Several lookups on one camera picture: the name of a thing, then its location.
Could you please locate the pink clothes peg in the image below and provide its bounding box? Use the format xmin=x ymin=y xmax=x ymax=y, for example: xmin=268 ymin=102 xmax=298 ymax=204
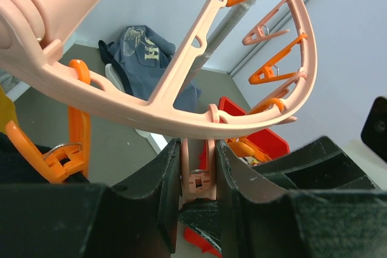
xmin=180 ymin=139 xmax=217 ymax=204

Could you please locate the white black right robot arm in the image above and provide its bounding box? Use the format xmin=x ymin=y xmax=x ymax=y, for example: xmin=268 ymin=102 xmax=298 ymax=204
xmin=360 ymin=96 xmax=387 ymax=162

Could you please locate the blue grey sweatshirt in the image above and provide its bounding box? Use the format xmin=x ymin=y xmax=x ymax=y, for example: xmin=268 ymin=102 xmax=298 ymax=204
xmin=98 ymin=25 xmax=203 ymax=111

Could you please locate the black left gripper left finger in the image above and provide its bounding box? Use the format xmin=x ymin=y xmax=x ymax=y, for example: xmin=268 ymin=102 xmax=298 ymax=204
xmin=1 ymin=138 xmax=181 ymax=257

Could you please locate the pink round clip hanger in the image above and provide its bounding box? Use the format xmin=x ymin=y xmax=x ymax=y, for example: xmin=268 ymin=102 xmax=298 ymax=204
xmin=1 ymin=0 xmax=317 ymax=140

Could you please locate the red plastic bin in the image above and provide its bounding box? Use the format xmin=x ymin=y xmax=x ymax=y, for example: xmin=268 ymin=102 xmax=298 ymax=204
xmin=183 ymin=96 xmax=290 ymax=257

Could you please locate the yellow hanging sock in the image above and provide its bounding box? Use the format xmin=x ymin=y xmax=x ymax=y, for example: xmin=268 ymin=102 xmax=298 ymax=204
xmin=0 ymin=87 xmax=19 ymax=134

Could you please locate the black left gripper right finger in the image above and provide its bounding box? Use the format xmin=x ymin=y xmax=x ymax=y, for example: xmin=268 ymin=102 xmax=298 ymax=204
xmin=216 ymin=136 xmax=386 ymax=257

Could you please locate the orange peg near bin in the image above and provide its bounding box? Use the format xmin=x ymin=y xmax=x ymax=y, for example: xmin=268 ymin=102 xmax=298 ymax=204
xmin=226 ymin=98 xmax=284 ymax=166

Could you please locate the silver clothes rack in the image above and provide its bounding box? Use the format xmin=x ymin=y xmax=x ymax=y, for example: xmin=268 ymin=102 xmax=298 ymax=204
xmin=104 ymin=0 xmax=279 ymax=155

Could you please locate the orange clothes peg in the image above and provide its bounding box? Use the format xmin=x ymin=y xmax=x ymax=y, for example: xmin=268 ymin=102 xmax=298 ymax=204
xmin=5 ymin=59 xmax=91 ymax=184

